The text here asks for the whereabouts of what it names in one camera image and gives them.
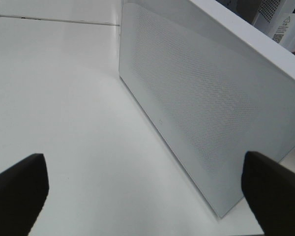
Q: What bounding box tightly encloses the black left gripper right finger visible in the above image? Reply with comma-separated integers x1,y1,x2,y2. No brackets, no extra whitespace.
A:
241,151,295,236

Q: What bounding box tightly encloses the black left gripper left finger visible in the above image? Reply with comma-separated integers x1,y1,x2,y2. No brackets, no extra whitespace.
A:
0,153,49,236

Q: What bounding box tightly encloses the white microwave door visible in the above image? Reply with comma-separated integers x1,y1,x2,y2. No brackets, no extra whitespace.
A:
119,0,295,217

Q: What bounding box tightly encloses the white microwave oven body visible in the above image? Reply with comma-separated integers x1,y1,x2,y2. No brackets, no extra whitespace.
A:
219,0,295,55

